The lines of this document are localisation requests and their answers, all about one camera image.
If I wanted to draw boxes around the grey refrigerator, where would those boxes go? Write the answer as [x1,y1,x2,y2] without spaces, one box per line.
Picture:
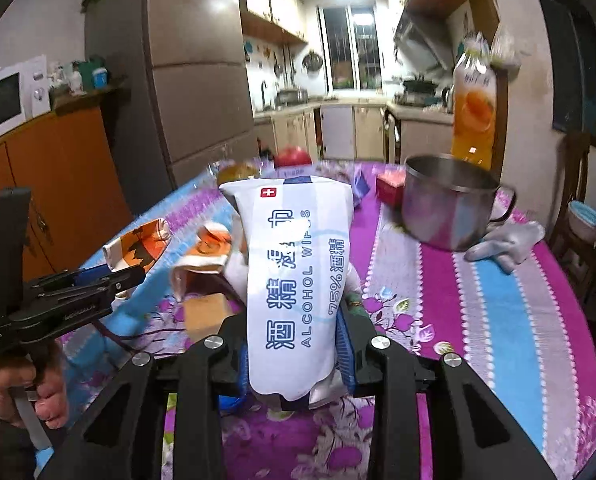
[84,0,261,188]

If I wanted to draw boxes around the orange juice bottle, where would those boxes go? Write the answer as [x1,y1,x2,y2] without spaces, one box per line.
[451,34,500,172]

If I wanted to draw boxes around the person's left hand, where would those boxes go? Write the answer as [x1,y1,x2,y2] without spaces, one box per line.
[0,342,69,430]

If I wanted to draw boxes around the crumpled white orange paper cup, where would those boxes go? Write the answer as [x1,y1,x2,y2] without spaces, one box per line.
[172,224,235,303]

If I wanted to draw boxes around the crushed orange paper cup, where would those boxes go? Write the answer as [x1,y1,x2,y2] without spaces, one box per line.
[102,218,173,282]

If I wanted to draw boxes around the blue packet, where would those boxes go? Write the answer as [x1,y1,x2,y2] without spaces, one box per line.
[352,169,375,207]

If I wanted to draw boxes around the blue face mask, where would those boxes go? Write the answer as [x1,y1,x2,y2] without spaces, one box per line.
[567,200,596,242]

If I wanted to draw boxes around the grey work glove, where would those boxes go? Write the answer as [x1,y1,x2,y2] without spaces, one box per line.
[464,220,547,275]

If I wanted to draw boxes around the wall-mounted kitchen cupboards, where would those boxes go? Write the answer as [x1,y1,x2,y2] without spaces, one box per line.
[240,0,309,45]

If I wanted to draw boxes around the orange wooden cabinet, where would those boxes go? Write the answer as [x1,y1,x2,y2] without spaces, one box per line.
[0,105,134,306]

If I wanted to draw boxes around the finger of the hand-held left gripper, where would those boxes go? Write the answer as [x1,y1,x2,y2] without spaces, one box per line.
[25,265,146,307]
[12,286,129,339]

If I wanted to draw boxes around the white microwave oven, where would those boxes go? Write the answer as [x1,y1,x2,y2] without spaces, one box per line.
[0,55,52,152]

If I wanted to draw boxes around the kitchen window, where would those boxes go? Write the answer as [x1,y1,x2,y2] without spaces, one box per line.
[318,5,389,92]

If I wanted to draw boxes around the dark wooden chair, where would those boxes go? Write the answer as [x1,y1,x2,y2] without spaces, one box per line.
[548,130,596,301]

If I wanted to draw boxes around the stainless steel pot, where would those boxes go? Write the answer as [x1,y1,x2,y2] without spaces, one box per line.
[402,154,518,252]

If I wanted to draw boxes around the kitchen range hood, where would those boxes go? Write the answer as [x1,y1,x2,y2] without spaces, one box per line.
[393,7,460,72]

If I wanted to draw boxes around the red apple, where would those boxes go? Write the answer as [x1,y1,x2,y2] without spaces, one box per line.
[275,145,313,168]

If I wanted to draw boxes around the kitchen base cabinets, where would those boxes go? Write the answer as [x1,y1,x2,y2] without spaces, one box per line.
[254,101,455,162]

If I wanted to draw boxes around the white wet wipes pack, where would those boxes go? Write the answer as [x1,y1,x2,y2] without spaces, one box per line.
[219,175,353,402]

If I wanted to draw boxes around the orange fruit in plastic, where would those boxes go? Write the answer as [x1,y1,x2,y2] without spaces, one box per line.
[217,160,259,187]

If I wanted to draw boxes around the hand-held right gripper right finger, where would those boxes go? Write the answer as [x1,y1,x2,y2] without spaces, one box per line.
[337,300,554,480]

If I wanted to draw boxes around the small red box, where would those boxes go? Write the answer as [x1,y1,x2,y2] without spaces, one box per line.
[375,170,409,207]

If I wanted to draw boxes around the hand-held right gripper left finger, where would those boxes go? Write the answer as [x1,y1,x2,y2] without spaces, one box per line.
[42,316,251,480]

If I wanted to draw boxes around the brown cardboard piece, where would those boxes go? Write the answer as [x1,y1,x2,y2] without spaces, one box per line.
[183,294,230,343]

